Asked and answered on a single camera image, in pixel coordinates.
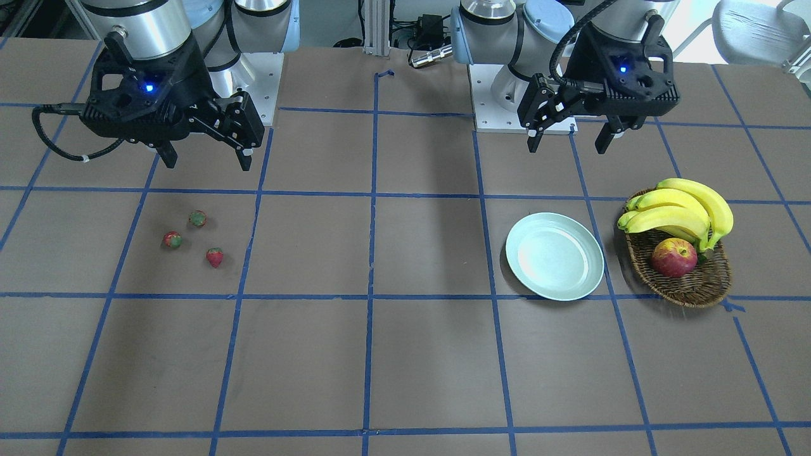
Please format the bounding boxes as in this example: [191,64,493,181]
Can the brown wicker basket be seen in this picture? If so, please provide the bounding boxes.
[618,228,732,308]

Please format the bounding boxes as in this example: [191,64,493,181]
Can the red apple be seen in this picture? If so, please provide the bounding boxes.
[651,237,698,278]

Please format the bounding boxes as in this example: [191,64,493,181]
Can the grey chair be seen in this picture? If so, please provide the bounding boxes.
[710,1,810,78]

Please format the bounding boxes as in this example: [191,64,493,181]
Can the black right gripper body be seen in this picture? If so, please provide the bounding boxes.
[81,31,219,147]

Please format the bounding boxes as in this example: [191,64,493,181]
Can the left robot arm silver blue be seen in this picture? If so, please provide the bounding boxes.
[450,1,680,154]

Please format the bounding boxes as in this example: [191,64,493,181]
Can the aluminium frame post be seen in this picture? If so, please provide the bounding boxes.
[361,0,393,58]

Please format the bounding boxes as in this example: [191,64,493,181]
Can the light green plate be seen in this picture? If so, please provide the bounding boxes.
[504,212,604,302]

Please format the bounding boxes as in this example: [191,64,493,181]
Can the yellow banana bunch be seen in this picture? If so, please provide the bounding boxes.
[616,178,735,253]

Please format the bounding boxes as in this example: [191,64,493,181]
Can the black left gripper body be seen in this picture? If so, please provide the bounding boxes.
[559,22,680,117]

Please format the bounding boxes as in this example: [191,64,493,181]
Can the red strawberry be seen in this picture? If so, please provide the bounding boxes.
[188,210,208,228]
[205,246,225,269]
[162,231,183,249]

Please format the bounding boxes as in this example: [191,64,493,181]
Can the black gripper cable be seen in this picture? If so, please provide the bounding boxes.
[549,0,618,86]
[32,103,127,163]

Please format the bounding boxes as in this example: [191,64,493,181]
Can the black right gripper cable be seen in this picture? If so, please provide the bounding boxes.
[32,103,127,163]

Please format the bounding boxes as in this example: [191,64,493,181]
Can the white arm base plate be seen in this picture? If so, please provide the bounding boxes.
[209,53,286,127]
[468,64,529,135]

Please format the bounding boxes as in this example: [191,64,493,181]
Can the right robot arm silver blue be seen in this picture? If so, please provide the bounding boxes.
[78,1,300,171]

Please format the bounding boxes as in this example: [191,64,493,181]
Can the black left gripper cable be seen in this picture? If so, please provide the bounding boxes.
[549,0,618,86]

